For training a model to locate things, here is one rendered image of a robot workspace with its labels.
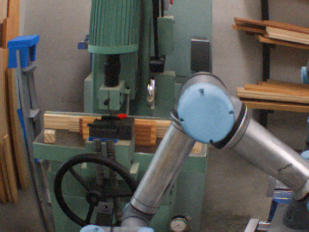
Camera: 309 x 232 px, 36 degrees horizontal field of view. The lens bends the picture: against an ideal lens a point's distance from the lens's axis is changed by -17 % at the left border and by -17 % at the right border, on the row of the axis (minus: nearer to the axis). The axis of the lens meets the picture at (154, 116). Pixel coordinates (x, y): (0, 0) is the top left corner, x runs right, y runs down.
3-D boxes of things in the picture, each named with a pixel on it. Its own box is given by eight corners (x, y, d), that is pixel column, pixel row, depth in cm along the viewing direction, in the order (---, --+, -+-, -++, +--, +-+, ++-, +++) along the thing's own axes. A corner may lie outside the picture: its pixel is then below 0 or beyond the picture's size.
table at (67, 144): (26, 167, 172) (25, 151, 170) (46, 139, 201) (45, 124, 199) (204, 184, 167) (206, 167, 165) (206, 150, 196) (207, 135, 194)
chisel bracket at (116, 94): (98, 113, 185) (98, 89, 183) (105, 102, 199) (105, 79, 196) (119, 115, 185) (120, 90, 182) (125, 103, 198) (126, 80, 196)
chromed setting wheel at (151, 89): (145, 113, 196) (146, 78, 193) (148, 103, 208) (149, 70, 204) (154, 113, 196) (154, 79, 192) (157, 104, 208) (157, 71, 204)
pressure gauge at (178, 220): (168, 235, 177) (169, 217, 175) (169, 231, 181) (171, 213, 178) (186, 236, 177) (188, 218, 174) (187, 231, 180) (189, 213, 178)
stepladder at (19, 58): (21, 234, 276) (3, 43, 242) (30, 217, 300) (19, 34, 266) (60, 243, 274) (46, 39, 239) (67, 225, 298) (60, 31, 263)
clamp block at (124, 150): (85, 168, 169) (83, 141, 166) (92, 153, 182) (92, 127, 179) (131, 173, 168) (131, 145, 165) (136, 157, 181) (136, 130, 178)
